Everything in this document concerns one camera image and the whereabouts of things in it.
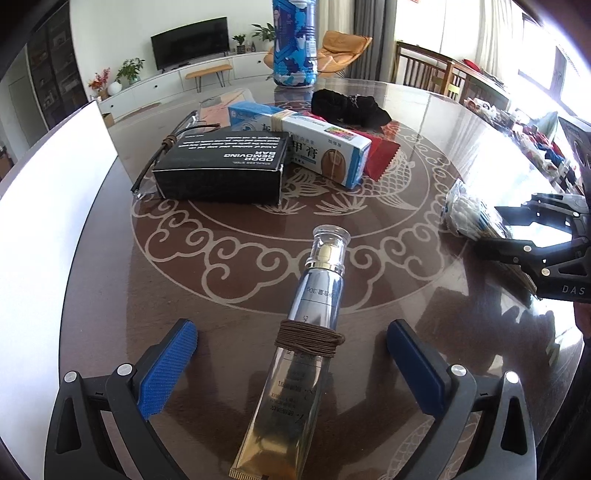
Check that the cluttered wooden sideboard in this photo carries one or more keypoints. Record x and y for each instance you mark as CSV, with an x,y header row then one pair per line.
x,y
531,138

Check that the white TV cabinet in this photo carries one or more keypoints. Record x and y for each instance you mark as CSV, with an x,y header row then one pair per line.
x,y
152,90

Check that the dark glass display cabinet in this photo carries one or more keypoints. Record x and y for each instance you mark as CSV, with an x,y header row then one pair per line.
x,y
55,60

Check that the cotton swab pack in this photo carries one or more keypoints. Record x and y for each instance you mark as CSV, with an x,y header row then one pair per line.
x,y
464,212

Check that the green leafy potted plant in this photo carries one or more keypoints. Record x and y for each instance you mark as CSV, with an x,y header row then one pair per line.
x,y
129,71

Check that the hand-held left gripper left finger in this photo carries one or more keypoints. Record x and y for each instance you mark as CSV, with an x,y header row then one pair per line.
x,y
166,364

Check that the wooden bench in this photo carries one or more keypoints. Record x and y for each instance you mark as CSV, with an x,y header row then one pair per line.
x,y
207,70

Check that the gold phone case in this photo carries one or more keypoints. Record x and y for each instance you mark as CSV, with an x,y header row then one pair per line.
x,y
221,108

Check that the tall leafy potted plant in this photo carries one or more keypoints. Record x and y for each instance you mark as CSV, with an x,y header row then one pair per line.
x,y
263,34

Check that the red foil packet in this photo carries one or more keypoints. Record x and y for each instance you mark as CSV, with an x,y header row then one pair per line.
x,y
381,157

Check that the blue white medicine box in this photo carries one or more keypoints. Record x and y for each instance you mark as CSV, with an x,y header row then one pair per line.
x,y
323,143

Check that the black cardboard box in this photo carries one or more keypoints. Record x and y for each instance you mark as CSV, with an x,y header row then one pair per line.
x,y
221,175

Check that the grey curtain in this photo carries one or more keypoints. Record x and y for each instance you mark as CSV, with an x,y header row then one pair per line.
x,y
369,37

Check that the black velvet scrunchie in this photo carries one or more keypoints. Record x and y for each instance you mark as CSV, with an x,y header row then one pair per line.
x,y
346,108

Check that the silver gold cosmetic tube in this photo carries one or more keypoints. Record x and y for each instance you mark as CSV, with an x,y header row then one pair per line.
x,y
300,369

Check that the red flower plant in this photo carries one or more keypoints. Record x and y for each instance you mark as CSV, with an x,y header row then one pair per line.
x,y
99,83

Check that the black television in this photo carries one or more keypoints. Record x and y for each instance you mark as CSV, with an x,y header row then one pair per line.
x,y
189,44

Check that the small potted plant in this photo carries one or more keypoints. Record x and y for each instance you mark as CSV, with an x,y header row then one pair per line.
x,y
239,44

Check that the orange lounge chair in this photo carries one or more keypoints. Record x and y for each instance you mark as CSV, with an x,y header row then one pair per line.
x,y
341,46

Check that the blue patterned bottle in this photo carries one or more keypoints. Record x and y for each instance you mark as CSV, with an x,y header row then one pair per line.
x,y
295,50

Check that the brown cardboard box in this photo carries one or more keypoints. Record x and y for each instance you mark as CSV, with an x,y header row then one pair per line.
x,y
107,120

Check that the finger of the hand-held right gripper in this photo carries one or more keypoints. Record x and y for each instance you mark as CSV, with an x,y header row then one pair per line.
x,y
549,199
517,251

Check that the wooden chair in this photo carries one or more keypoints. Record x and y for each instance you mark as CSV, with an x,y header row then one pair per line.
x,y
480,85
425,69

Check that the brown patterned glass desktop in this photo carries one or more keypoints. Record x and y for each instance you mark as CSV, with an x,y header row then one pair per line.
x,y
392,277

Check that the white round vase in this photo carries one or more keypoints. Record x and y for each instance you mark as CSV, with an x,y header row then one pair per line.
x,y
114,87

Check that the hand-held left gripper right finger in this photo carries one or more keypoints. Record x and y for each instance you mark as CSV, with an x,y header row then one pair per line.
x,y
415,364

